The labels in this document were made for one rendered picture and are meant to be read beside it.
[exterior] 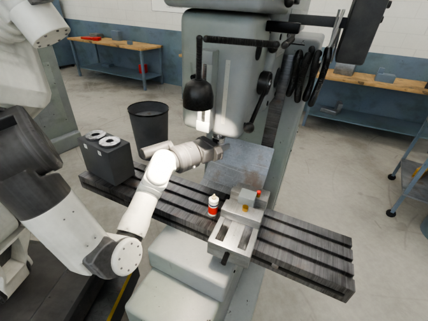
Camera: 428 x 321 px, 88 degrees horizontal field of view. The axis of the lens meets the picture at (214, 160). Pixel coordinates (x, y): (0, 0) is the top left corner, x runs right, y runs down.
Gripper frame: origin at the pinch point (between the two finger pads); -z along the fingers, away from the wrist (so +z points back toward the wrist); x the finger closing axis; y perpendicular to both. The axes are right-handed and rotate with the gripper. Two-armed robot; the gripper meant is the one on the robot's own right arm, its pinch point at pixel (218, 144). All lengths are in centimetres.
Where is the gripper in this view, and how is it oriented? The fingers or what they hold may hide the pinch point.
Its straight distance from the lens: 79.9
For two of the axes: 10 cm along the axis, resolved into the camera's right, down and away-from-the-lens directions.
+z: -7.6, 3.1, -5.7
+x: -6.4, -4.6, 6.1
